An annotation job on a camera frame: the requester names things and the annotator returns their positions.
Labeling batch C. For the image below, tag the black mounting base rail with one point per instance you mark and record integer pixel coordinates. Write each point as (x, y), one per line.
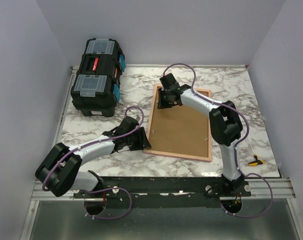
(165, 192)

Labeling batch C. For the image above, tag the black plastic toolbox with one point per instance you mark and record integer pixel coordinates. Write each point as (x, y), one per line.
(96, 90)

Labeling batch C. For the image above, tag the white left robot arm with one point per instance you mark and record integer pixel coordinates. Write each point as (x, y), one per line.
(60, 170)

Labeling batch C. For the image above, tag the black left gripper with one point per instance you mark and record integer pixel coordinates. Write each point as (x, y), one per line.
(143, 142)

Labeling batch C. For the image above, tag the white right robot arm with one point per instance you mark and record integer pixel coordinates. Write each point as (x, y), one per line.
(224, 121)

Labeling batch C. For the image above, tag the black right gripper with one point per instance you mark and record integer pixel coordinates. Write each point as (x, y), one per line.
(161, 104)

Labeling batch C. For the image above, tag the aluminium table rail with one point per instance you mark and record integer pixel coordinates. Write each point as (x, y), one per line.
(57, 92)

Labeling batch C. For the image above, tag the pink picture frame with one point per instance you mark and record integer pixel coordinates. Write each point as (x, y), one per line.
(178, 132)

